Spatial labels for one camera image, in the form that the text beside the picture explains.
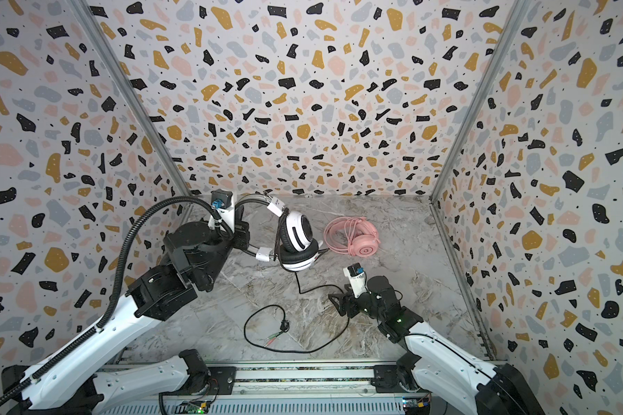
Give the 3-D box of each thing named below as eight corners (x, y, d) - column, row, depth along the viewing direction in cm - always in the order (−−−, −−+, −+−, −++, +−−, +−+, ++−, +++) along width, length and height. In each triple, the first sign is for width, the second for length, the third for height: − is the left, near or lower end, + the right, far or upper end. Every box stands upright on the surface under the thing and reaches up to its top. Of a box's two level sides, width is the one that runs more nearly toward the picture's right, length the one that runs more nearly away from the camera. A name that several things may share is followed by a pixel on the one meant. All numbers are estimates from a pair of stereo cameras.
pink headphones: (322, 243, 108) (321, 230, 101) (340, 220, 116) (341, 207, 109) (366, 267, 101) (370, 254, 94) (382, 241, 109) (386, 227, 102)
